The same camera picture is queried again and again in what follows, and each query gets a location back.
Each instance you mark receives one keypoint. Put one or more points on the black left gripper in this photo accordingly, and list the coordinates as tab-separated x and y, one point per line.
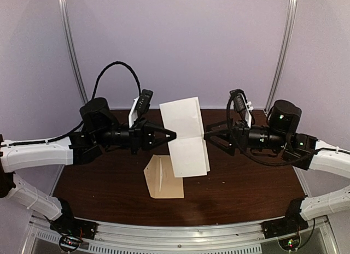
141	136

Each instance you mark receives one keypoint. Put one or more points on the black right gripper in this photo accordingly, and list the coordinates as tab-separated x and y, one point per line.
231	149

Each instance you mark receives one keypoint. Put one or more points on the brown kraft envelope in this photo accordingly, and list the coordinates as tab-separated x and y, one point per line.
160	179

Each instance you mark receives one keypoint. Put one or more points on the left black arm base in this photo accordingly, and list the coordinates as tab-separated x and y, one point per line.
67	224

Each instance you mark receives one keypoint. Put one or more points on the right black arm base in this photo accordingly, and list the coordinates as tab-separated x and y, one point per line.
292	222

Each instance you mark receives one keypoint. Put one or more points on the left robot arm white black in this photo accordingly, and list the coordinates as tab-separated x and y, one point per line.
98	131

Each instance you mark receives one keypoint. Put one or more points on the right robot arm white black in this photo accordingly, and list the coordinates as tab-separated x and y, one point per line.
278	144

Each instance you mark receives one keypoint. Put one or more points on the right round circuit board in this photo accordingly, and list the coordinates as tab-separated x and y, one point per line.
290	243

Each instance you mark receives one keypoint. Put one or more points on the round circuit board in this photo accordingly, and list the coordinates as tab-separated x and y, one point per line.
69	243
290	243

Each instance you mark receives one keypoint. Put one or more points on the left round circuit board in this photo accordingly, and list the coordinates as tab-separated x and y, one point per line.
69	243

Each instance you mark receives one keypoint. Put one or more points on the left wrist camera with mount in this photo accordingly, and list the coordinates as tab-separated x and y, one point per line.
140	106

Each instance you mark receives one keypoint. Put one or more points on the front aluminium slotted rail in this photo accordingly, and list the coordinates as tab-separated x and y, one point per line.
247	237

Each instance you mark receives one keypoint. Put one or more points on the right aluminium frame post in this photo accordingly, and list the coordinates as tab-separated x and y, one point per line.
287	34

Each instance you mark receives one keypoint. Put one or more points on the aluminium frame post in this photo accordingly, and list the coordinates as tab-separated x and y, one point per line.
71	50
287	34

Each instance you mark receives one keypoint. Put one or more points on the left aluminium frame post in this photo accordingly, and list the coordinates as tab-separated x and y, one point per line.
71	50

